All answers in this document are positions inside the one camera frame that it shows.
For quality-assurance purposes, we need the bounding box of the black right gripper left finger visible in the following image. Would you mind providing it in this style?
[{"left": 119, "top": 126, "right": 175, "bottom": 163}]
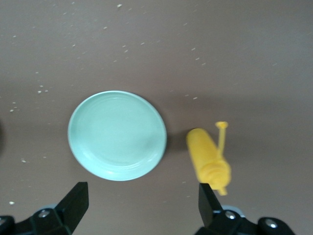
[{"left": 14, "top": 181, "right": 89, "bottom": 235}]

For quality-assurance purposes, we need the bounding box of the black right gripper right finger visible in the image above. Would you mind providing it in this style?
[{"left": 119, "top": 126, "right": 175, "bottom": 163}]
[{"left": 195, "top": 183, "right": 294, "bottom": 235}]

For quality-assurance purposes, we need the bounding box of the yellow mustard squeeze bottle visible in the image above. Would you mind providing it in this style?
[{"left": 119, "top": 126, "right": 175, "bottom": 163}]
[{"left": 186, "top": 121, "right": 232, "bottom": 196}]

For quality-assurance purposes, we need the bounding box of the light green plate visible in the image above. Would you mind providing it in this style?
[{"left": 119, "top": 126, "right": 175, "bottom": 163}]
[{"left": 67, "top": 90, "right": 168, "bottom": 182}]

